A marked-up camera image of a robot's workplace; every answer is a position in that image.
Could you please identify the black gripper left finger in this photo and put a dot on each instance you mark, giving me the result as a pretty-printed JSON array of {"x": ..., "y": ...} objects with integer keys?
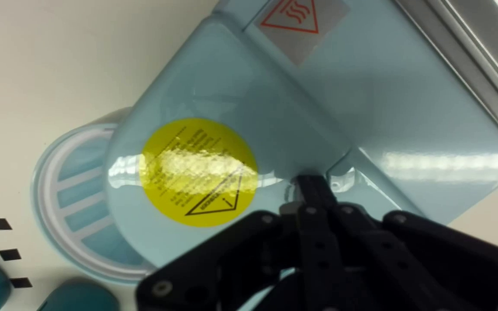
[{"x": 242, "y": 259}]

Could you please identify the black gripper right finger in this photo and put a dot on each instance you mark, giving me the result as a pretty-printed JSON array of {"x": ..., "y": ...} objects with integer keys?
[{"x": 410, "y": 259}]

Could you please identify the light blue toaster oven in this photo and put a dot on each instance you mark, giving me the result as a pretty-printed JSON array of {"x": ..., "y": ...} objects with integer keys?
[{"x": 318, "y": 104}]

